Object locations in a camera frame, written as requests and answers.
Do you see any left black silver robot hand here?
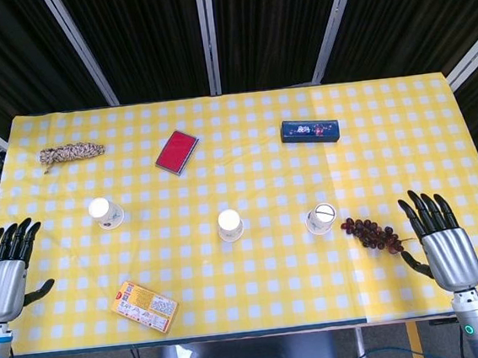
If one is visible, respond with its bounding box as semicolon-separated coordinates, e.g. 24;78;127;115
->
0;215;59;323

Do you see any paper cup with green flower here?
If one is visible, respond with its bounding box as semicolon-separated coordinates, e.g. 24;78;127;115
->
216;207;246;243

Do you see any black curtain panel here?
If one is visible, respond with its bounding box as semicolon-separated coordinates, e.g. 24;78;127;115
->
54;0;212;111
0;0;111;142
315;0;478;89
212;0;357;95

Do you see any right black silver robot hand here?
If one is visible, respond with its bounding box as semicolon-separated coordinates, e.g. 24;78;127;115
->
395;184;478;297

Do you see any paper cup with line mark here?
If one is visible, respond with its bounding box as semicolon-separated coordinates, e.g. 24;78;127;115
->
303;201;339;238

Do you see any white table leg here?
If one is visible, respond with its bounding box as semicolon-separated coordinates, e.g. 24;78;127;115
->
353;326;368;358

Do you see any yellow printed carton box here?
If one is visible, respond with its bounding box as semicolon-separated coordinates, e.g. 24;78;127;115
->
108;275;181;339

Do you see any yellow white checkered tablecloth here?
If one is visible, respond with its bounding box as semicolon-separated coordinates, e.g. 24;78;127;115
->
0;69;478;358

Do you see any paper cup with dark flower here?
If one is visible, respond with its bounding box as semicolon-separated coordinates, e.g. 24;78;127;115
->
87;195;126;233

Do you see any dark red grape bunch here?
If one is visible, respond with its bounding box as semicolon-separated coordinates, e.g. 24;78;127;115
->
339;211;416;259

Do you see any dark blue printed box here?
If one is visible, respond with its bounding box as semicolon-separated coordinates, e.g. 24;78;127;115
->
279;115;341;149

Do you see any red stamp pad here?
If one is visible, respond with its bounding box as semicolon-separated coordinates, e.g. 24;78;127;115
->
152;127;203;179

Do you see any braided beige rope bundle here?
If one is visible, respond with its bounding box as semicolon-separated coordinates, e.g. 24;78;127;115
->
39;140;108;175

